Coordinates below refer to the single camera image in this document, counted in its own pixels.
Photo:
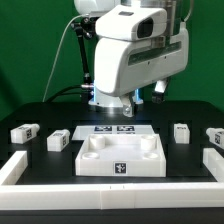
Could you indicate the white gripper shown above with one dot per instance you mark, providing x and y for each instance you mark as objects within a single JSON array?
[{"x": 121, "y": 67}]

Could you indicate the white square tabletop part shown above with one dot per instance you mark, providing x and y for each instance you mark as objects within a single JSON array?
[{"x": 135, "y": 155}]

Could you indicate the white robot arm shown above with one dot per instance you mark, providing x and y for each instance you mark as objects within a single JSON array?
[{"x": 132, "y": 21}]

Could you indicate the white tag sheet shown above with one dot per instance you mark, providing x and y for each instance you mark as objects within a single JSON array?
[{"x": 81, "y": 132}]

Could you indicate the white U-shaped fence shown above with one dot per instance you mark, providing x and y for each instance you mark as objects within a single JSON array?
[{"x": 101, "y": 196}]

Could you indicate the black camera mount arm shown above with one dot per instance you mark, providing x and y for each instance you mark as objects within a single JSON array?
[{"x": 85, "y": 30}]

